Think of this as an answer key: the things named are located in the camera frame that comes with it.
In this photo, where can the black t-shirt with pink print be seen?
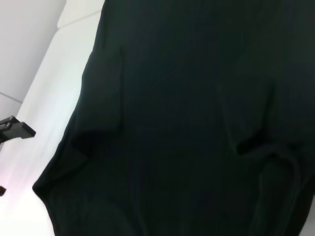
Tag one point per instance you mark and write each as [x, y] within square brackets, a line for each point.
[172, 123]

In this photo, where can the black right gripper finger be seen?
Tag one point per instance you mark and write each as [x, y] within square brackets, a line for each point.
[17, 130]
[2, 191]

